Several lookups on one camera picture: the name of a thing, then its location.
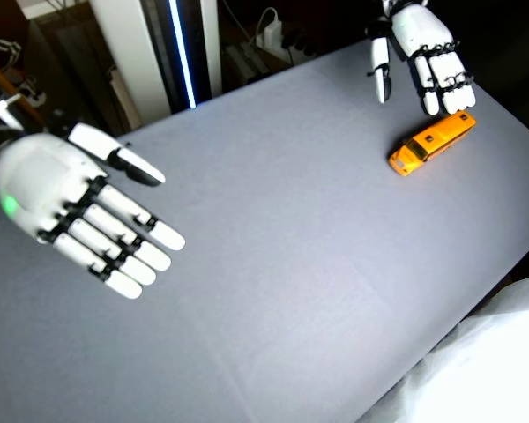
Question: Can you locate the yellow toy bus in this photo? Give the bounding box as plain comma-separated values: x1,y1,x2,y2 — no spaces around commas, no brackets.
387,110,477,177

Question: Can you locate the white pillar panel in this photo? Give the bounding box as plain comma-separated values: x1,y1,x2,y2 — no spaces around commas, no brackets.
87,0,224,130

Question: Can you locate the blue light strip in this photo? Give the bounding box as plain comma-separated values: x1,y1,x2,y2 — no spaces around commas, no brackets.
167,0,198,109

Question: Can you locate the white power strip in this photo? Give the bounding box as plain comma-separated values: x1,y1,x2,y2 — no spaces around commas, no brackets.
222,41,272,80

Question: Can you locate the grey table cloth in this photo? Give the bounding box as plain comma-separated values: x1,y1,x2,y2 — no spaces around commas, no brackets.
0,38,529,423

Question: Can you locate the white power adapter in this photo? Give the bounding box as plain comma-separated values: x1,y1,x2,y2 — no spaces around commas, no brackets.
255,16,284,50

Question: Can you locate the white fabric sheet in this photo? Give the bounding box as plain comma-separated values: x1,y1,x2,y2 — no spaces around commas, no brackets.
356,272,529,423

